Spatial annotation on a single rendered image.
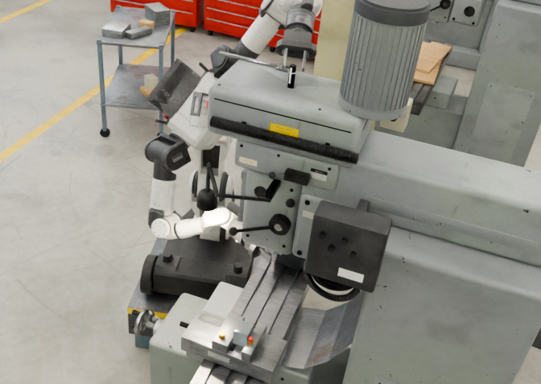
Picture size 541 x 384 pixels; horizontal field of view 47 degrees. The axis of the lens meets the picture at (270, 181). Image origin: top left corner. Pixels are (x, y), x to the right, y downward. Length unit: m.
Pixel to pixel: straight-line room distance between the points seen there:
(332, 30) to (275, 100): 1.90
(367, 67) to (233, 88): 0.40
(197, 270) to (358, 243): 1.57
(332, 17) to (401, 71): 1.95
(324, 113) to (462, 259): 0.58
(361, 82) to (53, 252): 2.85
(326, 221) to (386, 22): 0.53
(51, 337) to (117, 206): 1.21
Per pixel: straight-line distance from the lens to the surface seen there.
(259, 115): 1.84
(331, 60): 3.74
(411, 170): 1.85
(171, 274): 3.11
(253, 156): 1.92
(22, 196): 4.72
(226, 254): 3.25
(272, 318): 2.46
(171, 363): 2.67
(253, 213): 2.07
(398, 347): 2.08
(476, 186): 1.86
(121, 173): 4.86
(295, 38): 1.94
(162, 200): 2.44
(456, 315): 1.95
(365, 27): 1.70
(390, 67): 1.72
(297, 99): 1.84
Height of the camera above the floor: 2.71
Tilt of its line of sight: 34 degrees down
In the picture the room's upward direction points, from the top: 6 degrees clockwise
